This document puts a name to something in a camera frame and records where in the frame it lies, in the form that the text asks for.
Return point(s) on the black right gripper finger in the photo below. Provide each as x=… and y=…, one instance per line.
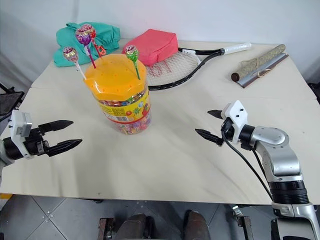
x=210, y=135
x=215, y=113

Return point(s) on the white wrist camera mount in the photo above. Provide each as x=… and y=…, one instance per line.
x=236, y=113
x=19, y=125

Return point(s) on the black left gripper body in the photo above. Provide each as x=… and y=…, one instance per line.
x=35, y=143

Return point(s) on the rolled patterned scroll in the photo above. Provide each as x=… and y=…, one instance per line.
x=260, y=63

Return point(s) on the green wrapped lollipop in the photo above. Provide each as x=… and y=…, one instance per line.
x=132, y=53

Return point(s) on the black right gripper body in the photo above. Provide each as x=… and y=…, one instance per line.
x=228, y=130

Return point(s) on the coral red fabric pouch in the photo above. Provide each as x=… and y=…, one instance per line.
x=155, y=46

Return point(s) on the teal cloth bag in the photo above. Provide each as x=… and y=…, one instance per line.
x=67, y=51

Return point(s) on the dark object at wall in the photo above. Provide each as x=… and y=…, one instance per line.
x=315, y=91

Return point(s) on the black white tennis racket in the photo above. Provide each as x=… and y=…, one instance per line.
x=172, y=67

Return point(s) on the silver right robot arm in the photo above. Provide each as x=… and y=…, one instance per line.
x=280, y=152

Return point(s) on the clear candy jar orange lid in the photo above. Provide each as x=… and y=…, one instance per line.
x=120, y=82

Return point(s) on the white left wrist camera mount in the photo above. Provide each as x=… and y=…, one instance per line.
x=19, y=125

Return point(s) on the small silver wrapped lollipop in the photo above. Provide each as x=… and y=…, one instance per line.
x=70, y=53

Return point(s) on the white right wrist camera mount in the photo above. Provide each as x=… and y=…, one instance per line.
x=236, y=113

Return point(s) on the dark rounded brown shape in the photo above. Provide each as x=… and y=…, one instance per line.
x=196, y=225
x=136, y=227

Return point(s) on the purple wrapped lollipop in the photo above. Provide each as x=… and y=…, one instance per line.
x=83, y=37

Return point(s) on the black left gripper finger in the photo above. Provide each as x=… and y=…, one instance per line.
x=66, y=145
x=57, y=125

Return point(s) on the rusty metal table bracket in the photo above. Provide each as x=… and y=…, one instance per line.
x=243, y=223
x=105, y=228

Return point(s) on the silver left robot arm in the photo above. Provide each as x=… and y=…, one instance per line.
x=11, y=150

